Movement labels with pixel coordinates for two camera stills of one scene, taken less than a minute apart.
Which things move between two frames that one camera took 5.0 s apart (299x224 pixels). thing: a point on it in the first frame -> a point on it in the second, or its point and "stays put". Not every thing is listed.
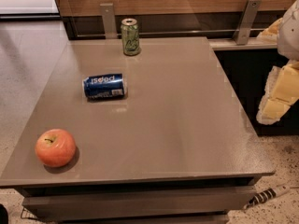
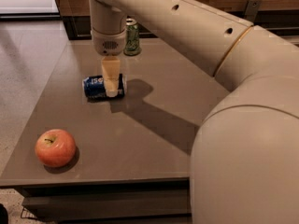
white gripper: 290,35 -> 108,44
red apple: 55,147 stays put
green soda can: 130,36 stays put
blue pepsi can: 109,86 stays put
